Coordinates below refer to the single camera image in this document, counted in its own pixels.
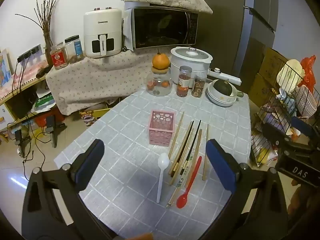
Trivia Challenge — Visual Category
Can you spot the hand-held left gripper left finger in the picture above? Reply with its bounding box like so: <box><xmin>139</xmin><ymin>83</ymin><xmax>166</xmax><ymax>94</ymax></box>
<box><xmin>21</xmin><ymin>139</ymin><xmax>118</xmax><ymax>240</ymax></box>

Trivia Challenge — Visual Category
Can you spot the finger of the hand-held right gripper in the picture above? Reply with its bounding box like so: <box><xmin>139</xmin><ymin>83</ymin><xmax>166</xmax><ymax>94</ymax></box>
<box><xmin>291</xmin><ymin>117</ymin><xmax>320</xmax><ymax>142</ymax></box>
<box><xmin>261</xmin><ymin>122</ymin><xmax>300</xmax><ymax>153</ymax></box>

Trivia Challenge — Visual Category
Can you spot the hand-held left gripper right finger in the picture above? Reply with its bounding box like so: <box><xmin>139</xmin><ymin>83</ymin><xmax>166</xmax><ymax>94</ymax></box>
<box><xmin>200</xmin><ymin>139</ymin><xmax>290</xmax><ymax>240</ymax></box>

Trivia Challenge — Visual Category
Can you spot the dark brown chopstick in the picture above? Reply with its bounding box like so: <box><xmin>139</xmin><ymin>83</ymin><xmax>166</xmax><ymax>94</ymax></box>
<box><xmin>168</xmin><ymin>121</ymin><xmax>193</xmax><ymax>175</ymax></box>

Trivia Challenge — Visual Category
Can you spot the red plastic spoon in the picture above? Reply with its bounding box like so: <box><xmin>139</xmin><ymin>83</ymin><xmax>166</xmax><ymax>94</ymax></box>
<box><xmin>176</xmin><ymin>156</ymin><xmax>202</xmax><ymax>209</ymax></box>

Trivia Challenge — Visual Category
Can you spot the printed wooden chopstick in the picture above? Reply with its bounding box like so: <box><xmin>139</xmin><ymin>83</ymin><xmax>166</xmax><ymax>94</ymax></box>
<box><xmin>166</xmin><ymin>155</ymin><xmax>194</xmax><ymax>208</ymax></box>

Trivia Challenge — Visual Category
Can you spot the white plastic spoon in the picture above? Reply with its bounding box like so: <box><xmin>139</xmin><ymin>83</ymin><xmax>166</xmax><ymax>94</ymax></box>
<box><xmin>157</xmin><ymin>153</ymin><xmax>170</xmax><ymax>203</ymax></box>

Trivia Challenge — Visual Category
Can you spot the pink perforated utensil basket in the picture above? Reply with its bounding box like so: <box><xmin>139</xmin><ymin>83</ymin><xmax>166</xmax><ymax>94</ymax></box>
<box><xmin>149</xmin><ymin>110</ymin><xmax>177</xmax><ymax>145</ymax></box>

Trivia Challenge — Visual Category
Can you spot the person's right hand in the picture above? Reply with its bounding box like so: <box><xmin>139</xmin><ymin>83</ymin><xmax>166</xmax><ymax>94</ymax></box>
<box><xmin>287</xmin><ymin>177</ymin><xmax>320</xmax><ymax>218</ymax></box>

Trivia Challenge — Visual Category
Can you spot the pink quilted bag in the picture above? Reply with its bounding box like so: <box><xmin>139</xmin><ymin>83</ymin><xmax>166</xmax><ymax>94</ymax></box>
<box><xmin>297</xmin><ymin>85</ymin><xmax>318</xmax><ymax>118</ymax></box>

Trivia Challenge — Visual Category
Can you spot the grey checked tablecloth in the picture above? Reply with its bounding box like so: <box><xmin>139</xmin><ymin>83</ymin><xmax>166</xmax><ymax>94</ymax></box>
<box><xmin>54</xmin><ymin>87</ymin><xmax>252</xmax><ymax>240</ymax></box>

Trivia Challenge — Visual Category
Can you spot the yellow cartoon box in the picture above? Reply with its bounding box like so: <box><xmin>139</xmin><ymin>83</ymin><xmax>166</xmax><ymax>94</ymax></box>
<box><xmin>79</xmin><ymin>107</ymin><xmax>113</xmax><ymax>127</ymax></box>

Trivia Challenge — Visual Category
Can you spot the cardboard box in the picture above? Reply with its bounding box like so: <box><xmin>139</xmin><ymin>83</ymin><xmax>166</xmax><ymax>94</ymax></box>
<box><xmin>250</xmin><ymin>72</ymin><xmax>278</xmax><ymax>100</ymax></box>
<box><xmin>260</xmin><ymin>47</ymin><xmax>288</xmax><ymax>80</ymax></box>

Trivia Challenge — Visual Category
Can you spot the black tripod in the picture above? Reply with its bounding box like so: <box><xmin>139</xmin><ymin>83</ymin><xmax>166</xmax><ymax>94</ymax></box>
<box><xmin>45</xmin><ymin>115</ymin><xmax>67</xmax><ymax>148</ymax></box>
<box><xmin>14</xmin><ymin>129</ymin><xmax>31</xmax><ymax>158</ymax></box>

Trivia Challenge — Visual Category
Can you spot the napa cabbage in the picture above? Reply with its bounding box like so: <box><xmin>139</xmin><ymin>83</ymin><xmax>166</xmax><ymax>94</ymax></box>
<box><xmin>279</xmin><ymin>59</ymin><xmax>306</xmax><ymax>85</ymax></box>

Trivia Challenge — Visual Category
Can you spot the red plastic bag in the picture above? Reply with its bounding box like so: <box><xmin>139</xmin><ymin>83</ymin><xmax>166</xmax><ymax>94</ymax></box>
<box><xmin>300</xmin><ymin>55</ymin><xmax>317</xmax><ymax>85</ymax></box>

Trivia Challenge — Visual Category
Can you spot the dark green squash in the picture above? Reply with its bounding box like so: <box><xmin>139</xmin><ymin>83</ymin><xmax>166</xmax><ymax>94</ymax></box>
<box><xmin>212</xmin><ymin>79</ymin><xmax>235</xmax><ymax>96</ymax></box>

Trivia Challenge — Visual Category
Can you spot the green white package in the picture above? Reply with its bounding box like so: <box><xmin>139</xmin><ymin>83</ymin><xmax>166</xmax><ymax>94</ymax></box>
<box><xmin>34</xmin><ymin>94</ymin><xmax>57</xmax><ymax>113</ymax></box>

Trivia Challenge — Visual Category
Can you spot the dried slices jar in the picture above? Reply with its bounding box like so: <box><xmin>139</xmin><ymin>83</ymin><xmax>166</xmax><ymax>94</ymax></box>
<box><xmin>192</xmin><ymin>75</ymin><xmax>206</xmax><ymax>98</ymax></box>

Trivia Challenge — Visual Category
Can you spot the floral cabinet cloth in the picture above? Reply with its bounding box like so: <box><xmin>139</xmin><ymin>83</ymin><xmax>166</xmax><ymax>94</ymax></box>
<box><xmin>46</xmin><ymin>45</ymin><xmax>175</xmax><ymax>115</ymax></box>

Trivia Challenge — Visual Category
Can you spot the black box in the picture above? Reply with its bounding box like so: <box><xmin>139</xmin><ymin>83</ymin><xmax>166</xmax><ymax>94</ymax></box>
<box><xmin>10</xmin><ymin>90</ymin><xmax>38</xmax><ymax>119</ymax></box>

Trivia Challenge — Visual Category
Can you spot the red berry jar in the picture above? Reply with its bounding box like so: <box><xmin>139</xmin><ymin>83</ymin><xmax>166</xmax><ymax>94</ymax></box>
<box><xmin>176</xmin><ymin>66</ymin><xmax>192</xmax><ymax>97</ymax></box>

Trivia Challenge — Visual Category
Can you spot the wooden shelf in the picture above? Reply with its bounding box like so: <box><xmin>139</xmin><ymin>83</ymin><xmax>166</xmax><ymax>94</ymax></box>
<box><xmin>0</xmin><ymin>76</ymin><xmax>58</xmax><ymax>135</ymax></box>

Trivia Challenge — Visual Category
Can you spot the glass jar with cork lid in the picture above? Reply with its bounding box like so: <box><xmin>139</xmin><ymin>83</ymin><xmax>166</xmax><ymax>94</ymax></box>
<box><xmin>146</xmin><ymin>66</ymin><xmax>173</xmax><ymax>97</ymax></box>

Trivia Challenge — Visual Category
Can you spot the red label jar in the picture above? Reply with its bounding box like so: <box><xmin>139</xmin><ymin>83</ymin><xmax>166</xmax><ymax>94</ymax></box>
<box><xmin>50</xmin><ymin>42</ymin><xmax>68</xmax><ymax>70</ymax></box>

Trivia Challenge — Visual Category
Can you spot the white electric cooking pot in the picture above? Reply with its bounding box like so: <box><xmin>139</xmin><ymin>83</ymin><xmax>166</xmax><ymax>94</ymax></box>
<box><xmin>170</xmin><ymin>46</ymin><xmax>242</xmax><ymax>90</ymax></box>

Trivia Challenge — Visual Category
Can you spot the pink patterned mat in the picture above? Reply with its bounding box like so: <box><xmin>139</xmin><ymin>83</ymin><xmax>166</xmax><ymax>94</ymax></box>
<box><xmin>0</xmin><ymin>60</ymin><xmax>48</xmax><ymax>98</ymax></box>

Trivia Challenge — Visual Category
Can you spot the blue label jar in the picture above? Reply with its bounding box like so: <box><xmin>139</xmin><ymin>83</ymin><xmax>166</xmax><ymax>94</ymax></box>
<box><xmin>64</xmin><ymin>35</ymin><xmax>84</xmax><ymax>64</ymax></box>

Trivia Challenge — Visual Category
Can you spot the grey refrigerator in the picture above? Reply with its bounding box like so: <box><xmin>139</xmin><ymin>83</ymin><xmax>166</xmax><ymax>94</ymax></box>
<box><xmin>191</xmin><ymin>0</ymin><xmax>279</xmax><ymax>94</ymax></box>

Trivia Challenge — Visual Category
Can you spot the orange fruit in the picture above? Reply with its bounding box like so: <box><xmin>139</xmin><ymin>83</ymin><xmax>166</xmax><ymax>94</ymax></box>
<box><xmin>152</xmin><ymin>49</ymin><xmax>171</xmax><ymax>69</ymax></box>

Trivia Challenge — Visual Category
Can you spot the black power strip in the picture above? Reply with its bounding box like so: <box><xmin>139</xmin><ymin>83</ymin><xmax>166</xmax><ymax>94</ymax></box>
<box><xmin>17</xmin><ymin>44</ymin><xmax>42</xmax><ymax>63</ymax></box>

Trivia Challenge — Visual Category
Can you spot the colourful framed painting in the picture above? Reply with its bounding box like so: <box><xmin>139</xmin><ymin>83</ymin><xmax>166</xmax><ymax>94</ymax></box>
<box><xmin>0</xmin><ymin>49</ymin><xmax>13</xmax><ymax>85</ymax></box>

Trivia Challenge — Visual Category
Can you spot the dried branches bundle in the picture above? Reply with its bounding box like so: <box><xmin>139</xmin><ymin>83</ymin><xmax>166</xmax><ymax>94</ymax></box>
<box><xmin>15</xmin><ymin>0</ymin><xmax>62</xmax><ymax>55</ymax></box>

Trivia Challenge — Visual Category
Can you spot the white air fryer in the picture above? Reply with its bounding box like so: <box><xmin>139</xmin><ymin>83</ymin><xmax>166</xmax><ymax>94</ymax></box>
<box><xmin>83</xmin><ymin>7</ymin><xmax>123</xmax><ymax>58</ymax></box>

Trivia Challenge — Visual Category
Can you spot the black microwave oven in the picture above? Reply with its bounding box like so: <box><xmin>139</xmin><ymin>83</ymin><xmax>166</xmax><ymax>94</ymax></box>
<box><xmin>124</xmin><ymin>1</ymin><xmax>199</xmax><ymax>52</ymax></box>

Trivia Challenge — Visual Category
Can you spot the black wire rack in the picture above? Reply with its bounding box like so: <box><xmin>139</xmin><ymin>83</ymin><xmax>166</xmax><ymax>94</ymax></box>
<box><xmin>250</xmin><ymin>62</ymin><xmax>320</xmax><ymax>167</ymax></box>

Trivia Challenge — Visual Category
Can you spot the white bowl green handle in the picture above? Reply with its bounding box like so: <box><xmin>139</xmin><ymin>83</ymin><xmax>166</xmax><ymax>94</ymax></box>
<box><xmin>207</xmin><ymin>82</ymin><xmax>244</xmax><ymax>100</ymax></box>

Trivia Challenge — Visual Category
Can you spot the black cable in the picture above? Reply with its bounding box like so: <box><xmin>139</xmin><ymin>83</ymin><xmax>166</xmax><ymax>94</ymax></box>
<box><xmin>22</xmin><ymin>122</ymin><xmax>52</xmax><ymax>178</ymax></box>

